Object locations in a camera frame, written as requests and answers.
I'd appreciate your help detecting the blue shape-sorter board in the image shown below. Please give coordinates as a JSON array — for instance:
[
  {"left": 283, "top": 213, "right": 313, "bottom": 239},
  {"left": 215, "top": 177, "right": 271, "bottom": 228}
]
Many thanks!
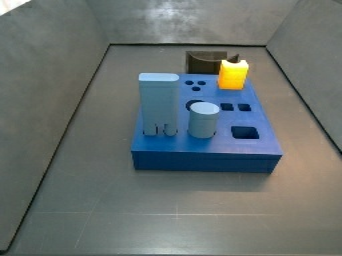
[{"left": 131, "top": 73, "right": 283, "bottom": 173}]

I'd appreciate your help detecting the light blue cylinder peg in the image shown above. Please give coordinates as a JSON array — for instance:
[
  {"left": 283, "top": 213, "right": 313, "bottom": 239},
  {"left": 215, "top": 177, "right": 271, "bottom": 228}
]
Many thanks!
[{"left": 188, "top": 102, "right": 219, "bottom": 139}]

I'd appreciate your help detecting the light blue tall oblong peg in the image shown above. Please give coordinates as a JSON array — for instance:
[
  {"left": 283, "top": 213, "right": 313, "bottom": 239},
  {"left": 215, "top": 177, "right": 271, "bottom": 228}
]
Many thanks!
[{"left": 139, "top": 73, "right": 179, "bottom": 136}]

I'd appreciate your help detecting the yellow arch block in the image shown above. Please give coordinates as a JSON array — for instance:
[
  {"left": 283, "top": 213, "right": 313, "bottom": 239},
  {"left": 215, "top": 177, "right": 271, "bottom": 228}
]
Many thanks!
[{"left": 218, "top": 60, "right": 248, "bottom": 90}]

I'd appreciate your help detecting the black angled holder bracket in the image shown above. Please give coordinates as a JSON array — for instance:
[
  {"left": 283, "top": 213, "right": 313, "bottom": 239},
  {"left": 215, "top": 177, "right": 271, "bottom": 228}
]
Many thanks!
[{"left": 186, "top": 51, "right": 239, "bottom": 75}]

